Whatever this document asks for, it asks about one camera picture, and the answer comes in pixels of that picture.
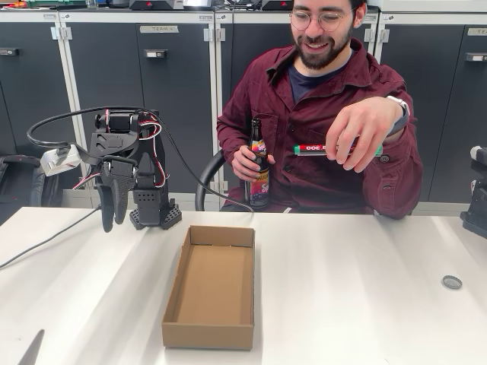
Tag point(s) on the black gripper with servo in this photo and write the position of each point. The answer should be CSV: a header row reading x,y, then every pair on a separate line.
x,y
115,182

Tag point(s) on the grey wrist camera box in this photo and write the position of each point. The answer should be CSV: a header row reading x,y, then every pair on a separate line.
x,y
57,161

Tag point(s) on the grey team label plate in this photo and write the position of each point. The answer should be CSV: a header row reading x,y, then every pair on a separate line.
x,y
478,31
160,29

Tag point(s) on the white device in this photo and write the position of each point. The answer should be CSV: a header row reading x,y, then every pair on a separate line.
x,y
198,4

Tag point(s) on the black idle robot arm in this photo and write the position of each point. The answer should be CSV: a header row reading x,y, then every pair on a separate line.
x,y
477,213

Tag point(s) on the black case red logo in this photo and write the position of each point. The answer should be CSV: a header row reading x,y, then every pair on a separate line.
x,y
275,4
152,4

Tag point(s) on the person's right hand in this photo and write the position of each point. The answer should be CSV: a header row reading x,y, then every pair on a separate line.
x,y
241,165

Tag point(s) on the green edding marker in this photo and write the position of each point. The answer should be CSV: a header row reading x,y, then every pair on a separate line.
x,y
310,149

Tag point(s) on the black office chair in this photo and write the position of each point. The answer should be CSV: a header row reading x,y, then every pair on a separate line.
x,y
203,175

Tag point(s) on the person torso maroon shirt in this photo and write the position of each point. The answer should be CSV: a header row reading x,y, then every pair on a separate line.
x,y
323,114

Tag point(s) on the clear drinking glass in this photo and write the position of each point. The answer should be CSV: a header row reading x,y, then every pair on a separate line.
x,y
91,4

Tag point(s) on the left forearm maroon sleeve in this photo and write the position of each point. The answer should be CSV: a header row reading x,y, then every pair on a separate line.
x,y
395,175

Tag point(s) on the dark glass beer bottle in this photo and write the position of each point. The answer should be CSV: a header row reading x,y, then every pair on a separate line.
x,y
258,192

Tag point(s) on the silver smartwatch grey band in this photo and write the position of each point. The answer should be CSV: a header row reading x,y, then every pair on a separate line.
x,y
401,118

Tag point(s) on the open brown cardboard box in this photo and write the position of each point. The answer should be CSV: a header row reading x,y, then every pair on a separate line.
x,y
213,289

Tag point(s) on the green flat box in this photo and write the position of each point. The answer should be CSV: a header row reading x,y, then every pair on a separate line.
x,y
57,3

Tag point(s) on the person's left hand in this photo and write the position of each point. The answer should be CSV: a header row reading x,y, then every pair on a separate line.
x,y
361,129

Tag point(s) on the right forearm maroon sleeve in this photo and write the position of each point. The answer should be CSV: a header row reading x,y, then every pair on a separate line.
x,y
228,140

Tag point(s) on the bearded person head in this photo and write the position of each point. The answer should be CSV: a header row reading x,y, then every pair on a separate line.
x,y
327,49

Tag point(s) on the silver bottle cap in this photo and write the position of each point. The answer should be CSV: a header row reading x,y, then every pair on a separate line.
x,y
452,282

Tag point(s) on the black backpack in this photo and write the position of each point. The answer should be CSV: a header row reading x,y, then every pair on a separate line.
x,y
23,186

